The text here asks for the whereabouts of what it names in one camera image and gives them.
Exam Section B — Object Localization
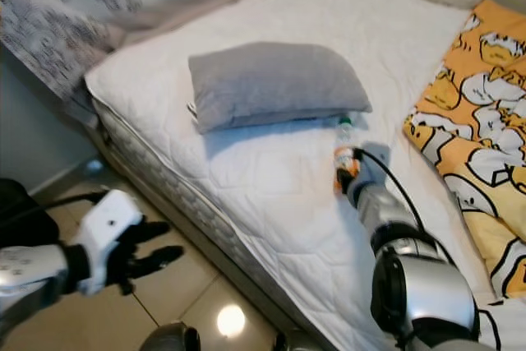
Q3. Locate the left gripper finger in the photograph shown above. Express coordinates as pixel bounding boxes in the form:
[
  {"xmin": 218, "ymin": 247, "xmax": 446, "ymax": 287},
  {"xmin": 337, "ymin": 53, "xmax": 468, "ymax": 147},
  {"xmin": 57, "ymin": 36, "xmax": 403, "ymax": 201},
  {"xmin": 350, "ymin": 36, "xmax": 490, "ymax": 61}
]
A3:
[
  {"xmin": 133, "ymin": 219, "xmax": 171, "ymax": 247},
  {"xmin": 138, "ymin": 245, "xmax": 185, "ymax": 279}
]

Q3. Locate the orange label drink bottle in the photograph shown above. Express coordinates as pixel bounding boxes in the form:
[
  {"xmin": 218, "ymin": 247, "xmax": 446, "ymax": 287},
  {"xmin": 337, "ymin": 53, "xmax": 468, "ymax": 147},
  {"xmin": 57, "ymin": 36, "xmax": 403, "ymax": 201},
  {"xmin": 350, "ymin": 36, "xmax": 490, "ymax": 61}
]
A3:
[{"xmin": 333, "ymin": 117, "xmax": 362, "ymax": 196}]

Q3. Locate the grey pillow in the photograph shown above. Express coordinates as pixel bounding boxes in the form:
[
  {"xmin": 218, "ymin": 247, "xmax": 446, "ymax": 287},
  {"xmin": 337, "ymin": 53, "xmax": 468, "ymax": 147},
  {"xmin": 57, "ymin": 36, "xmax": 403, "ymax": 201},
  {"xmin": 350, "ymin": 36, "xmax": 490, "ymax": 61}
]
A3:
[{"xmin": 187, "ymin": 41, "xmax": 373, "ymax": 136}]

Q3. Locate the yellow cartoon egg blanket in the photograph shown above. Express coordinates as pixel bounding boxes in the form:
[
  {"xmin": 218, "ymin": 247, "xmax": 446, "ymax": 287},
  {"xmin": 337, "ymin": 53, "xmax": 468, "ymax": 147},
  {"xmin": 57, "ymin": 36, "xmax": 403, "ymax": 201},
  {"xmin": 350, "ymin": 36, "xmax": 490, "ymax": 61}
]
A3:
[{"xmin": 403, "ymin": 0, "xmax": 526, "ymax": 351}]

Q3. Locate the white quilted mattress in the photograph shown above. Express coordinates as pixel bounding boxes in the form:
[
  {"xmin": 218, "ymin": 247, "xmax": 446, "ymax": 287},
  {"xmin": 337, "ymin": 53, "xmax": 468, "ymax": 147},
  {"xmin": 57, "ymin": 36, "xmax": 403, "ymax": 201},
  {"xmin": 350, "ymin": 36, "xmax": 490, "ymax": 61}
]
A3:
[{"xmin": 84, "ymin": 0, "xmax": 502, "ymax": 351}]

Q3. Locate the grey robot left leg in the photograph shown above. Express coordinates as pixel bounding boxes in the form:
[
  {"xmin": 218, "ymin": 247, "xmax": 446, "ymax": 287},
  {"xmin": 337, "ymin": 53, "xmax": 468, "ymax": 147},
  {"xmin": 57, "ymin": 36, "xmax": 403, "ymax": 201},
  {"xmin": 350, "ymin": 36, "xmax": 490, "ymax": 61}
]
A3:
[{"xmin": 140, "ymin": 322, "xmax": 202, "ymax": 351}]

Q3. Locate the grey white patterned cloth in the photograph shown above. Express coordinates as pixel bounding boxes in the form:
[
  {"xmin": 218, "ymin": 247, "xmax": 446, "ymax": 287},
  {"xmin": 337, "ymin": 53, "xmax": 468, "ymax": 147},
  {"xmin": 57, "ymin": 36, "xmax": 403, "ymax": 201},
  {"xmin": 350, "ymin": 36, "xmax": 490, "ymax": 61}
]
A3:
[{"xmin": 0, "ymin": 0, "xmax": 264, "ymax": 126}]

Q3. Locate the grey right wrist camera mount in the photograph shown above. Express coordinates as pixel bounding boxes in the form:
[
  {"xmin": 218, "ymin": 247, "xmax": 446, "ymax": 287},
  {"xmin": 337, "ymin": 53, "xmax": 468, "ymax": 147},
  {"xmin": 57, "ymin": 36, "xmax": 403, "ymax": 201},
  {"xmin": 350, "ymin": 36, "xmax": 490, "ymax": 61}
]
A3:
[{"xmin": 355, "ymin": 142, "xmax": 392, "ymax": 192}]

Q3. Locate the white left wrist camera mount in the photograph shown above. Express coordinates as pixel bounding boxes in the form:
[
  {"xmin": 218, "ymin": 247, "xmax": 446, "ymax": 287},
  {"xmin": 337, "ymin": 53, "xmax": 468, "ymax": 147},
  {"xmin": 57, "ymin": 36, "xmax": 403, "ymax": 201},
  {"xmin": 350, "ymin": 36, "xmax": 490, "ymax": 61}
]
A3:
[{"xmin": 67, "ymin": 189, "xmax": 145, "ymax": 296}]

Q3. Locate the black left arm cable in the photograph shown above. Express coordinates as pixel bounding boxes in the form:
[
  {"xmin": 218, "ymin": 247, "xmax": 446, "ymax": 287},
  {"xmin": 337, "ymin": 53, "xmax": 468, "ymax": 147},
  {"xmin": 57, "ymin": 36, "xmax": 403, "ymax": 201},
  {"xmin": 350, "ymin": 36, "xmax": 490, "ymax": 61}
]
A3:
[{"xmin": 0, "ymin": 191, "xmax": 108, "ymax": 230}]

